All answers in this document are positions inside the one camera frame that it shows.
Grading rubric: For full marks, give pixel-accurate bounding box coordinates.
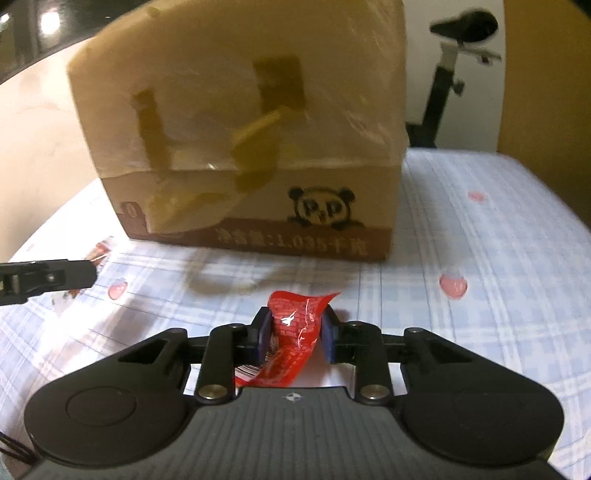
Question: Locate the red snack packet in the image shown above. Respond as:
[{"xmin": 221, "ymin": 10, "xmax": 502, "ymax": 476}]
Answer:
[{"xmin": 235, "ymin": 291, "xmax": 339, "ymax": 388}]

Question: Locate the blue plaid bed sheet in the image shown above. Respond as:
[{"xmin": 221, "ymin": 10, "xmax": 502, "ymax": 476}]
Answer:
[{"xmin": 1, "ymin": 150, "xmax": 590, "ymax": 479}]

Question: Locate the brown cardboard box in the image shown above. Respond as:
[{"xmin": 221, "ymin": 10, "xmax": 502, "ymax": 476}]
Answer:
[{"xmin": 67, "ymin": 1, "xmax": 409, "ymax": 262}]

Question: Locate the wooden wardrobe panel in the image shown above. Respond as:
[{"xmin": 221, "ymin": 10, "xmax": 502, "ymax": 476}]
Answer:
[{"xmin": 498, "ymin": 1, "xmax": 590, "ymax": 223}]

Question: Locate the black exercise bike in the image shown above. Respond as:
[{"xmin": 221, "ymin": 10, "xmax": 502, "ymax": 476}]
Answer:
[{"xmin": 406, "ymin": 8, "xmax": 502, "ymax": 149}]

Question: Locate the dark window frame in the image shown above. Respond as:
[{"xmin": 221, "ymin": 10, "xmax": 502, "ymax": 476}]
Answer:
[{"xmin": 1, "ymin": 0, "xmax": 145, "ymax": 82}]

